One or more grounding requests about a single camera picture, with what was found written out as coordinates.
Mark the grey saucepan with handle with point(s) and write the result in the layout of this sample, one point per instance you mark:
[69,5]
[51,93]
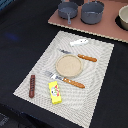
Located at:
[67,10]

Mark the wooden handled fork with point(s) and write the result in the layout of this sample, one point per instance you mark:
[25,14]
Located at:
[54,76]

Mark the round beige plate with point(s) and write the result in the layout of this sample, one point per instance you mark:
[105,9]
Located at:
[69,66]

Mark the yellow butter box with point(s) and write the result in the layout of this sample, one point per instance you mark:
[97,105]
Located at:
[55,92]

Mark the grey cooking pot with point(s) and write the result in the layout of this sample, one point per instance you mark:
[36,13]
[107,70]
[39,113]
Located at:
[91,12]

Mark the beige bowl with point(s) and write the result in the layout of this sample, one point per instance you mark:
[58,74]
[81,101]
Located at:
[123,14]

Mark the brown sausage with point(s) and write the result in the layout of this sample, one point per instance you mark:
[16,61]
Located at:
[32,86]

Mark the wooden handled knife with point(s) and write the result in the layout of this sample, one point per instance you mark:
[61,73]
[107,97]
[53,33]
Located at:
[79,55]

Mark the pink wooden board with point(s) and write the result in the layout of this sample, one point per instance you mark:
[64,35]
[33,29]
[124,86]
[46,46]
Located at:
[107,27]

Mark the woven white placemat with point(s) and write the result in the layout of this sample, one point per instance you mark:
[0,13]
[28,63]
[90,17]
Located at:
[77,104]

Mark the white tube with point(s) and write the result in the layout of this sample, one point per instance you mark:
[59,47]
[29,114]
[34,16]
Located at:
[79,42]

